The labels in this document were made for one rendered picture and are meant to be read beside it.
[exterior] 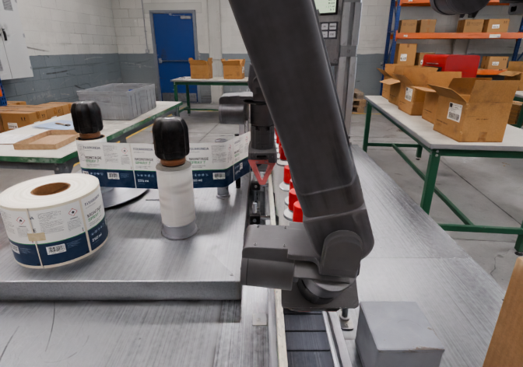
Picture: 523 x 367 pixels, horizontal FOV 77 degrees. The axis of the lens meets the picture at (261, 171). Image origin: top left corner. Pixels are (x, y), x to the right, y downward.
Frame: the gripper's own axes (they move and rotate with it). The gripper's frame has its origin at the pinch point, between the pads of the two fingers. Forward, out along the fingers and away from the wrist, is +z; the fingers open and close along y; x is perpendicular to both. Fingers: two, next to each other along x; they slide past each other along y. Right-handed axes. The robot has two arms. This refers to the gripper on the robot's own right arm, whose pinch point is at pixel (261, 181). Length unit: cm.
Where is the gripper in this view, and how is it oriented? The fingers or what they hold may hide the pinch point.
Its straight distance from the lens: 82.8
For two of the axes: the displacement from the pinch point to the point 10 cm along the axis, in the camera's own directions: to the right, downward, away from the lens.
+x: 10.0, 0.1, 0.0
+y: 0.0, 3.6, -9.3
